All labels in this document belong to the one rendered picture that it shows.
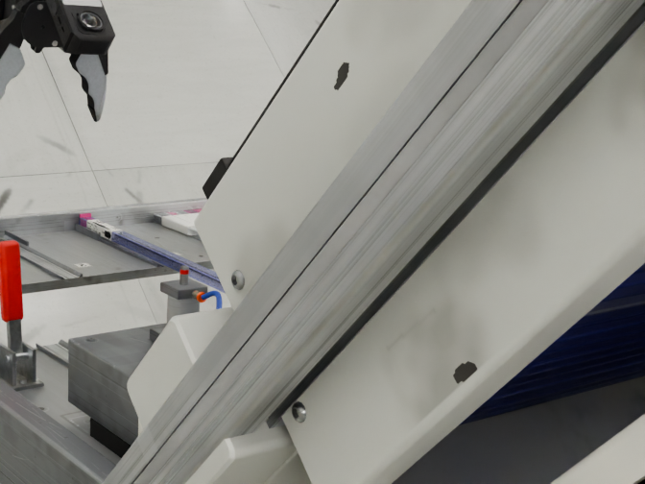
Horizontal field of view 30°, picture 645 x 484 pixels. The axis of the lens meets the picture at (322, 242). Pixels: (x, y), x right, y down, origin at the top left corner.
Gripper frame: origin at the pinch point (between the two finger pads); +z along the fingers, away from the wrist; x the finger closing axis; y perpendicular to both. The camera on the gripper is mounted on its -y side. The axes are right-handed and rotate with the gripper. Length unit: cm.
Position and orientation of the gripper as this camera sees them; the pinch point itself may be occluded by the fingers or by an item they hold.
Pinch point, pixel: (40, 124)
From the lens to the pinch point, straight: 127.3
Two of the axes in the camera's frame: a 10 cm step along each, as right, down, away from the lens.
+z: -2.1, 8.8, 4.2
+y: -5.8, -4.6, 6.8
